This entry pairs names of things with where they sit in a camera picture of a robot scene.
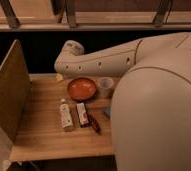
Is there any dark red pepper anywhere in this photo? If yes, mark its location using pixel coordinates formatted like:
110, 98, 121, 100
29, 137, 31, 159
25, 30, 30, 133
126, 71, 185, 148
88, 115, 101, 134

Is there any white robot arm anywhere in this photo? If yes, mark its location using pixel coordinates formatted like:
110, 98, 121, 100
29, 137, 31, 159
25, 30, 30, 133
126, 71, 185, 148
54, 32, 191, 171

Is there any clear plastic cup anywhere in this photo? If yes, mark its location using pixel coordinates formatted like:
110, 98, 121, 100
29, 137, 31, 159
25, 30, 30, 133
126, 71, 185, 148
98, 77, 114, 98

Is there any orange round bowl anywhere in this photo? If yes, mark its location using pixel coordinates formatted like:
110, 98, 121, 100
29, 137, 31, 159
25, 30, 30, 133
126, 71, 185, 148
67, 77, 97, 101

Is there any light blue plastic object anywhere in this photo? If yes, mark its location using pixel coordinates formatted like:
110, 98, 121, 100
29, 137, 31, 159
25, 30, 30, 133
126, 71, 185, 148
104, 107, 111, 118

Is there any small yellow object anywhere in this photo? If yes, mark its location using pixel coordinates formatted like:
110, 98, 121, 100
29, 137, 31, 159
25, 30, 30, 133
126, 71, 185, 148
56, 73, 63, 82

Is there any white squeeze bottle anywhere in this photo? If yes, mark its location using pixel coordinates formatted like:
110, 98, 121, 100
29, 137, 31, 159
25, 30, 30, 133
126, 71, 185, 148
59, 98, 74, 131

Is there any wooden side panel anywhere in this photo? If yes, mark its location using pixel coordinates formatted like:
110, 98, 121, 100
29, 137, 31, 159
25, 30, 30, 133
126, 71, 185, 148
0, 39, 32, 171

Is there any wooden shelf rail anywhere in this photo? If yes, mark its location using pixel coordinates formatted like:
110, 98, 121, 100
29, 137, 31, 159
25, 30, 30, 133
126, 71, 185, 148
0, 0, 191, 31

